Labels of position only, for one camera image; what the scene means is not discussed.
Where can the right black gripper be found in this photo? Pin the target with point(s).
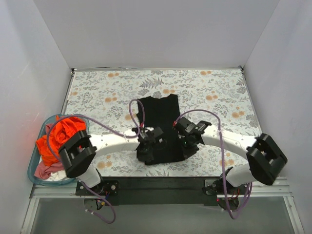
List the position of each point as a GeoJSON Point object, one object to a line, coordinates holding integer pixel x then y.
{"type": "Point", "coordinates": [187, 147]}

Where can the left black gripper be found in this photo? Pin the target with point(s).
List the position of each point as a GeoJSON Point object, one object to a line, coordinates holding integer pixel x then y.
{"type": "Point", "coordinates": [148, 150]}

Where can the black t shirt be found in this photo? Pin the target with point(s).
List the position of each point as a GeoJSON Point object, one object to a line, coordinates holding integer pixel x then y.
{"type": "Point", "coordinates": [162, 112]}

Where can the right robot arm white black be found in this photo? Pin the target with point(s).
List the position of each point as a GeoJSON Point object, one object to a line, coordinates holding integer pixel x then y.
{"type": "Point", "coordinates": [265, 159]}

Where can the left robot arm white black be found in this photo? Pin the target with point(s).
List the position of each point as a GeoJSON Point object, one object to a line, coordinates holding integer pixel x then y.
{"type": "Point", "coordinates": [81, 149]}

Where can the floral patterned table mat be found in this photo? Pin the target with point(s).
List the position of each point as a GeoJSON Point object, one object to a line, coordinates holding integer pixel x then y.
{"type": "Point", "coordinates": [216, 96]}

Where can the orange t shirt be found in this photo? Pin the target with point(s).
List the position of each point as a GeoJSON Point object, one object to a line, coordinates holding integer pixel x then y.
{"type": "Point", "coordinates": [60, 133]}

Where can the white t shirt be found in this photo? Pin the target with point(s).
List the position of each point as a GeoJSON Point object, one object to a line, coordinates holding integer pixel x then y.
{"type": "Point", "coordinates": [58, 176]}

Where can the pink t shirt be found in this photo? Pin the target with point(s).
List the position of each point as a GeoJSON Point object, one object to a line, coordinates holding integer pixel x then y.
{"type": "Point", "coordinates": [43, 172]}

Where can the teal plastic laundry basket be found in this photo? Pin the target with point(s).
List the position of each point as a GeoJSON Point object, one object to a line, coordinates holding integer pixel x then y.
{"type": "Point", "coordinates": [46, 129]}

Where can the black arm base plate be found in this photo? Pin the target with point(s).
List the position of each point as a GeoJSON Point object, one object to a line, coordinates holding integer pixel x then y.
{"type": "Point", "coordinates": [161, 190]}

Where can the aluminium frame rail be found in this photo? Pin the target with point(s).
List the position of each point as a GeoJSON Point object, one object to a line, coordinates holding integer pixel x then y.
{"type": "Point", "coordinates": [63, 210]}

